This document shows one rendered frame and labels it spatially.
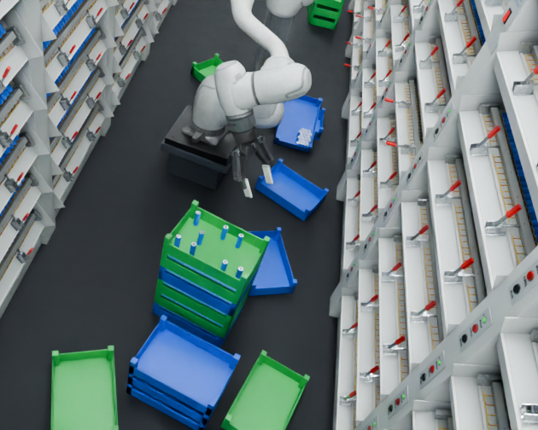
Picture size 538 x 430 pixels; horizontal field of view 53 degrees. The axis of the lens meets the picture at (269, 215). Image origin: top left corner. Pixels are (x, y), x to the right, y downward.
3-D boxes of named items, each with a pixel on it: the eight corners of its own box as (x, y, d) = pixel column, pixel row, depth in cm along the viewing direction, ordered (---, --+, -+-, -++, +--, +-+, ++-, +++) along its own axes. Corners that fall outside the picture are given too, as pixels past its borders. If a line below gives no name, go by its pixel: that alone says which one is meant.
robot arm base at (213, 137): (175, 136, 245) (177, 125, 241) (200, 113, 261) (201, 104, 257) (211, 152, 242) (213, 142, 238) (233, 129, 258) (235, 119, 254)
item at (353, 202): (342, 282, 228) (342, 262, 218) (347, 184, 269) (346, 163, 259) (393, 284, 224) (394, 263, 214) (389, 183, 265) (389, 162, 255)
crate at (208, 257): (161, 251, 181) (164, 236, 176) (190, 213, 195) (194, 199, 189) (241, 293, 178) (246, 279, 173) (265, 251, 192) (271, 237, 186)
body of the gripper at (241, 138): (244, 122, 179) (251, 148, 184) (225, 132, 175) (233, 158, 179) (260, 124, 174) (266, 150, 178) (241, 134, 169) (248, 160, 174)
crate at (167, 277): (157, 278, 193) (159, 265, 187) (185, 241, 207) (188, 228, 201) (231, 317, 190) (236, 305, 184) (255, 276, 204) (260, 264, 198)
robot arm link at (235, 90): (219, 119, 168) (259, 113, 165) (204, 70, 161) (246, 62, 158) (227, 107, 178) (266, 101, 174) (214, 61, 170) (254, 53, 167)
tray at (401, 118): (399, 191, 186) (400, 171, 179) (394, 91, 228) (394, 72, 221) (460, 191, 183) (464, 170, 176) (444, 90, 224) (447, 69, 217)
